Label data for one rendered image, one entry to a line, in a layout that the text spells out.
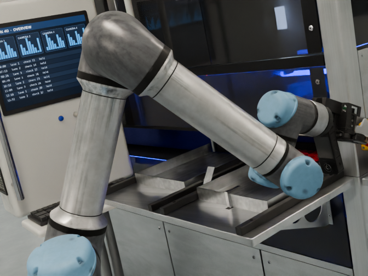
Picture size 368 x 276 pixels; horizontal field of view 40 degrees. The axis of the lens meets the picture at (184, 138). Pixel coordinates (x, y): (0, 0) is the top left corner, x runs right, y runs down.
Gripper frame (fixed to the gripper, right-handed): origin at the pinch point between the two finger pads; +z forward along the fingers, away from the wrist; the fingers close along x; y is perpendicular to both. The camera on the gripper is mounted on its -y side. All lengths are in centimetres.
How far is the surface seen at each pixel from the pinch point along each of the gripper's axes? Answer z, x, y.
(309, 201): -7.4, 8.0, -16.0
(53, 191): -27, 108, -28
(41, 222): -37, 91, -37
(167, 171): -4, 70, -14
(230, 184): -5.7, 37.5, -15.0
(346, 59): -3.5, 5.5, 20.2
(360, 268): 20.3, 8.9, -32.8
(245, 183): -3.9, 33.2, -14.2
